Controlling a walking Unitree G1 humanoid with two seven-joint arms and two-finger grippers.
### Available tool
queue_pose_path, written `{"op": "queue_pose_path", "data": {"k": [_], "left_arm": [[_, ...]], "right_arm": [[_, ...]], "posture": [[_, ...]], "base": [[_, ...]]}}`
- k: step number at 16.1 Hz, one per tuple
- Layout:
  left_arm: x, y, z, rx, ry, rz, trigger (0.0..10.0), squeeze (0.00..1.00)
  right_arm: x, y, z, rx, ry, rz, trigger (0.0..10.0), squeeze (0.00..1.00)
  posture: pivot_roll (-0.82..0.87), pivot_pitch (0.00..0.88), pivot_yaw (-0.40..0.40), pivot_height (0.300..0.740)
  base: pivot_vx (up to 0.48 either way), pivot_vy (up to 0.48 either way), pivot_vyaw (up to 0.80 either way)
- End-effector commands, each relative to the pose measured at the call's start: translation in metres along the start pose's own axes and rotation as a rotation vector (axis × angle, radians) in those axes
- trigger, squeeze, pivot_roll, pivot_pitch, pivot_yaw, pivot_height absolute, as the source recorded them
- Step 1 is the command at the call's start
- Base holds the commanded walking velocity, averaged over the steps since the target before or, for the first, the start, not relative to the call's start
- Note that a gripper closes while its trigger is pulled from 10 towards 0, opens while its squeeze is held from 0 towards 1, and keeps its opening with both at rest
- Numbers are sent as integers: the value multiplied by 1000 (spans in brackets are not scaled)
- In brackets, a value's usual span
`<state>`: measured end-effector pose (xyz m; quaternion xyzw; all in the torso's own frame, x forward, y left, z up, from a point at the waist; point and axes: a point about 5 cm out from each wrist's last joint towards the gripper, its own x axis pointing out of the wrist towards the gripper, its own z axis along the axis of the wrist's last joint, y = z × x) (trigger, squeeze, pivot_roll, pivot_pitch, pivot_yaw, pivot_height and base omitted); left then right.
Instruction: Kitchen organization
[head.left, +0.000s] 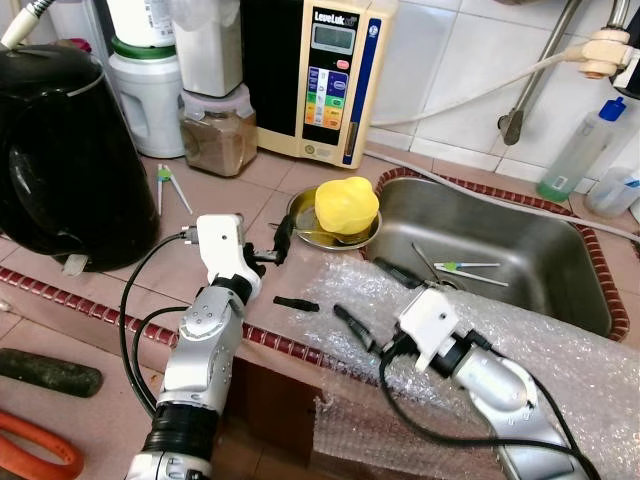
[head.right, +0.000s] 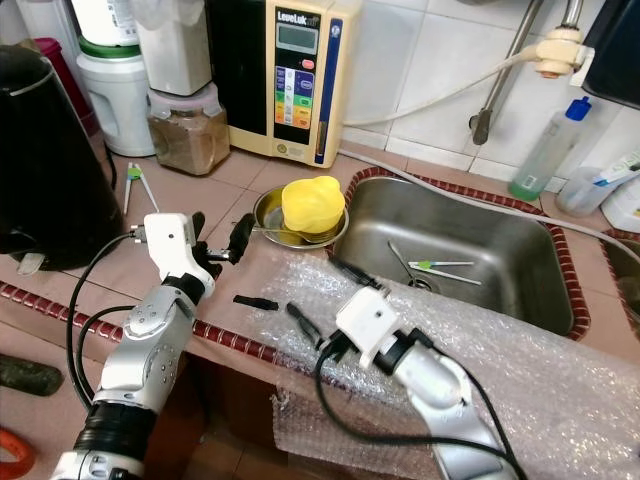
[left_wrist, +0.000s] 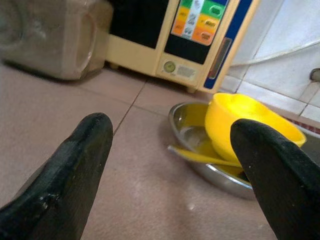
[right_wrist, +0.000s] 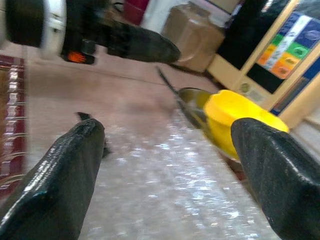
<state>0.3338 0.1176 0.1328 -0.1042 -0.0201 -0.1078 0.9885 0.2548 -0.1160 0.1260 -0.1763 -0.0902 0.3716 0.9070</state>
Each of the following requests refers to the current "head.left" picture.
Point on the dark green cucumber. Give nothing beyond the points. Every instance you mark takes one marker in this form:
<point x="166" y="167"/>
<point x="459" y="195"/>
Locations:
<point x="45" y="372"/>

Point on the clear plastic cup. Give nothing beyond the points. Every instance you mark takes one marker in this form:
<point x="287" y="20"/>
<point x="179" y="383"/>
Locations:
<point x="610" y="192"/>

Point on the clear bottle blue cap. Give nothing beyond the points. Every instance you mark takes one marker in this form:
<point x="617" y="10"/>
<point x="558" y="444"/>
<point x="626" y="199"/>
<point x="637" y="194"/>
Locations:
<point x="578" y="150"/>

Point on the thin metal utensil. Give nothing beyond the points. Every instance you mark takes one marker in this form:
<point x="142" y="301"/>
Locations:
<point x="426" y="262"/>

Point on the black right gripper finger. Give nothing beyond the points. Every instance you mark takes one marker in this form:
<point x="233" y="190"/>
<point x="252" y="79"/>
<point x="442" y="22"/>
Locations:
<point x="400" y="273"/>
<point x="355" y="328"/>

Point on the grey metal pipe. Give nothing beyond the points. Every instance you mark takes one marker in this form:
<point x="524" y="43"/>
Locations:
<point x="535" y="80"/>

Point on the white labelled bottle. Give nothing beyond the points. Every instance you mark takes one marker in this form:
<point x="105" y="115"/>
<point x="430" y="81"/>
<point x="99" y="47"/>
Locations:
<point x="140" y="20"/>

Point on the plain white chopstick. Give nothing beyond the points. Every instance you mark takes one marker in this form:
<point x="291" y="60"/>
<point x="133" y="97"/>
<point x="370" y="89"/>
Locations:
<point x="485" y="279"/>

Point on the orange curved plastic item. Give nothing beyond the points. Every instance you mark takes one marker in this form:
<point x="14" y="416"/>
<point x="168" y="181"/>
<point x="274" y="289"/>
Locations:
<point x="40" y="445"/>

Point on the white jug green lid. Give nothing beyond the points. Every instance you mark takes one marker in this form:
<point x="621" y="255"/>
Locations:
<point x="150" y="105"/>

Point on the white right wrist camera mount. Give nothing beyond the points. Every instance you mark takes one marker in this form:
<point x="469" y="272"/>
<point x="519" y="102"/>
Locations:
<point x="430" y="325"/>

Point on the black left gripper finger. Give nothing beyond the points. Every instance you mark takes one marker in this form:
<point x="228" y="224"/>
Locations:
<point x="284" y="240"/>

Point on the steel sink basin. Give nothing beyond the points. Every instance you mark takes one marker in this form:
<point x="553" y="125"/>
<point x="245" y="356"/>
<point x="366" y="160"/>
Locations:
<point x="530" y="270"/>

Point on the black electric kettle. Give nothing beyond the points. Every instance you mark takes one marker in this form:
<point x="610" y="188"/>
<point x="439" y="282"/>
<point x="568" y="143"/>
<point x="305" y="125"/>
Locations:
<point x="70" y="160"/>

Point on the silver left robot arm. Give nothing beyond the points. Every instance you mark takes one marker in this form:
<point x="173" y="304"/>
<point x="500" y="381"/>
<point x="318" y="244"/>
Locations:
<point x="205" y="340"/>

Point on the round steel bowl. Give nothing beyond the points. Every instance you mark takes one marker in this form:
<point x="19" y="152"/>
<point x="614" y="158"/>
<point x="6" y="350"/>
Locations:
<point x="300" y="225"/>

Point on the clear bubble wrap sheet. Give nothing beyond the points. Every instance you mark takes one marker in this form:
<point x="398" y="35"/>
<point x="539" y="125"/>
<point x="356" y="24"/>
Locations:
<point x="520" y="380"/>

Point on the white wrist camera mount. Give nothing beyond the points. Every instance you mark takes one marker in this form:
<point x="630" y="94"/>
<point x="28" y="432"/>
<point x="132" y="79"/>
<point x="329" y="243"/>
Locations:
<point x="430" y="325"/>
<point x="222" y="245"/>

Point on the maroon plastic container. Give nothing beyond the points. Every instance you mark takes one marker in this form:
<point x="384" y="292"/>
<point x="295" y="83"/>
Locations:
<point x="72" y="44"/>

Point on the cream tap fitting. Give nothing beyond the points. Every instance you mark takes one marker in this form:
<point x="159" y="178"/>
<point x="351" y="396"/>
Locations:
<point x="605" y="52"/>

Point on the small black plastic piece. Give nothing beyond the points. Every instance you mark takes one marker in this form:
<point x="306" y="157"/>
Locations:
<point x="297" y="304"/>

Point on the yellow plastic bowl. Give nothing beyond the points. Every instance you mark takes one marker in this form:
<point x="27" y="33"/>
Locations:
<point x="347" y="205"/>

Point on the cream black water ionizer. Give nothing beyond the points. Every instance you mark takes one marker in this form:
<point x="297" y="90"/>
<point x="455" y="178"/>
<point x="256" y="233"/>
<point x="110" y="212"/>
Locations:
<point x="330" y="90"/>

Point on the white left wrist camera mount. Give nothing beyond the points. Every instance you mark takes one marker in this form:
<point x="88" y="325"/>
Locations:
<point x="222" y="245"/>

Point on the white chopsticks green hinge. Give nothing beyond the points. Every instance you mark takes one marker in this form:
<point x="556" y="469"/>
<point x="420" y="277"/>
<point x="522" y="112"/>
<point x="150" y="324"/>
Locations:
<point x="163" y="180"/>

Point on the jar of brown powder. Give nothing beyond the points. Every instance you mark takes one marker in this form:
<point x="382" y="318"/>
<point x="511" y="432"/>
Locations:
<point x="220" y="138"/>

